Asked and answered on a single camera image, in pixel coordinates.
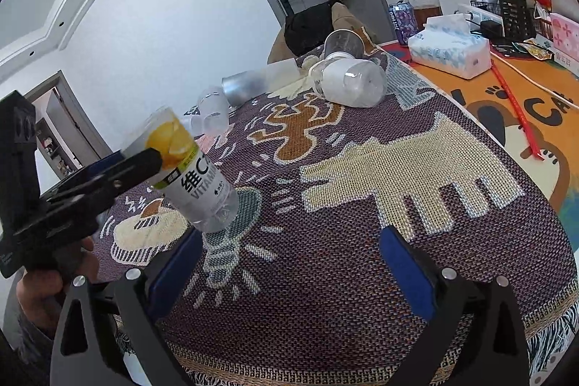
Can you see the black mesh holder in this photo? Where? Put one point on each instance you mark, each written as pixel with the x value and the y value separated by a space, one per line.
pixel 515 17

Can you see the white translucent bottle lying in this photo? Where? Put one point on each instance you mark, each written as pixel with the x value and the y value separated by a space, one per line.
pixel 353 84

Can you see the person's left forearm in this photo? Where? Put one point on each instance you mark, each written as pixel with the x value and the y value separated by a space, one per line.
pixel 27 350

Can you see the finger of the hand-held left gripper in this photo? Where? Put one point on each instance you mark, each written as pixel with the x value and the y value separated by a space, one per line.
pixel 126 171

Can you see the white power strip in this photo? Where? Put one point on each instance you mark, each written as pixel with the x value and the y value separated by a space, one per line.
pixel 472 13

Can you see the white blue tissue pack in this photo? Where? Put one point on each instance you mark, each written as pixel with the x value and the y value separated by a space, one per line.
pixel 448 49

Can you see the orange cat mat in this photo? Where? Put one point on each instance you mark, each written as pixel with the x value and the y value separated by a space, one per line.
pixel 452 80

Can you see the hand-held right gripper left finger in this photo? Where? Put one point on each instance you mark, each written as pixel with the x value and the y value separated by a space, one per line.
pixel 181 266

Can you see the cluttered shelf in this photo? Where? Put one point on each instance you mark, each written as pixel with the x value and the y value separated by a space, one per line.
pixel 52 146

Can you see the printed woven blanket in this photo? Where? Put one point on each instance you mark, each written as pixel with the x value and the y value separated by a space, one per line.
pixel 362 209

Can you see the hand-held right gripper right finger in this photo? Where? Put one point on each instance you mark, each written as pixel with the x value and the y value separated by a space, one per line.
pixel 402 261

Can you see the pink box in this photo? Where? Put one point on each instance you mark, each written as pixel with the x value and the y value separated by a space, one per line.
pixel 565 35

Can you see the purple patterned can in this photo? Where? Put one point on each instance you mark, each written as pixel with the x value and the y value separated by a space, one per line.
pixel 404 22

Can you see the red stick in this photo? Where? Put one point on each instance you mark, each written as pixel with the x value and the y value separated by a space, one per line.
pixel 515 105

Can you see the black bag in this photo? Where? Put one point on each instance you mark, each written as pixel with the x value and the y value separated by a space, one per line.
pixel 310 28

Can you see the person's left hand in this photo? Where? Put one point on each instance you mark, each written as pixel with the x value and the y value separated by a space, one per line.
pixel 43 295

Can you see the small frosted plastic cup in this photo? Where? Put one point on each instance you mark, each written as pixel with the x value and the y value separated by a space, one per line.
pixel 213 108

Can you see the snack packet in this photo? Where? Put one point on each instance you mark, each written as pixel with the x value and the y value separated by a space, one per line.
pixel 533 49

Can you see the clear plastic cup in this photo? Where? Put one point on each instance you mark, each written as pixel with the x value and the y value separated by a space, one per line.
pixel 344 44

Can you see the clear bottle with lemon label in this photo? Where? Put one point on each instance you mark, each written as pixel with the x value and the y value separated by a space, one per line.
pixel 199 191

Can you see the brown coat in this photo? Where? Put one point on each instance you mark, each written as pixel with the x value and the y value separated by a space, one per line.
pixel 348 17

